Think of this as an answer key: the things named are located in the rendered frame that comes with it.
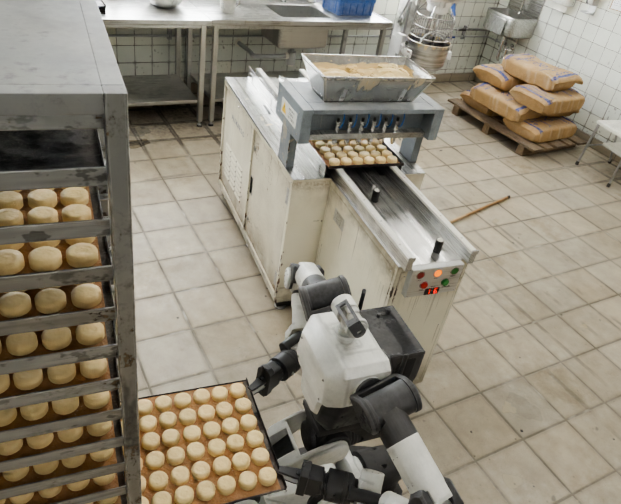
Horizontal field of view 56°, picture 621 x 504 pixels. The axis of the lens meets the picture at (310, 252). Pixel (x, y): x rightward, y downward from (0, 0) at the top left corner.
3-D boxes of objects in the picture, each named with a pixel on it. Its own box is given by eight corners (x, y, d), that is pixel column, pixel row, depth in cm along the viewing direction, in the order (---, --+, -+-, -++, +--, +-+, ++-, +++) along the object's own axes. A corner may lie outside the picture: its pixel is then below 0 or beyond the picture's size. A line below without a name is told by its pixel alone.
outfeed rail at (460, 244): (298, 78, 377) (299, 67, 373) (302, 78, 378) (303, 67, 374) (467, 264, 231) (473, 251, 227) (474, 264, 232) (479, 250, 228)
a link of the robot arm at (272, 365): (250, 386, 193) (273, 368, 202) (271, 403, 189) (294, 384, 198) (254, 360, 186) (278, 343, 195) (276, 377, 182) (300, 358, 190)
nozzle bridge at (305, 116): (270, 147, 289) (278, 81, 270) (396, 143, 316) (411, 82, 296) (292, 180, 265) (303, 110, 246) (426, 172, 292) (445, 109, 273)
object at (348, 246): (304, 309, 322) (331, 166, 270) (359, 301, 335) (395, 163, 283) (355, 408, 271) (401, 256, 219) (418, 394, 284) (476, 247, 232)
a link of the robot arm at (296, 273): (286, 254, 207) (297, 272, 186) (321, 257, 210) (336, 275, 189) (283, 284, 210) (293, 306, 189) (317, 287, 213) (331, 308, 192)
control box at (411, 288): (400, 292, 233) (409, 265, 225) (450, 285, 242) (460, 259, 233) (404, 298, 230) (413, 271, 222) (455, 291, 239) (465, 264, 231)
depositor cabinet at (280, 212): (217, 193, 407) (224, 76, 358) (311, 188, 433) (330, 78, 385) (272, 315, 314) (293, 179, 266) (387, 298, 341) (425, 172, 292)
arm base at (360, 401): (402, 396, 160) (394, 363, 156) (428, 421, 149) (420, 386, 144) (355, 421, 156) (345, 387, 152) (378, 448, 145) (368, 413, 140)
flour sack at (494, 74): (497, 93, 559) (503, 76, 550) (468, 77, 588) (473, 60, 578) (547, 90, 593) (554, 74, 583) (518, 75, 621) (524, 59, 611)
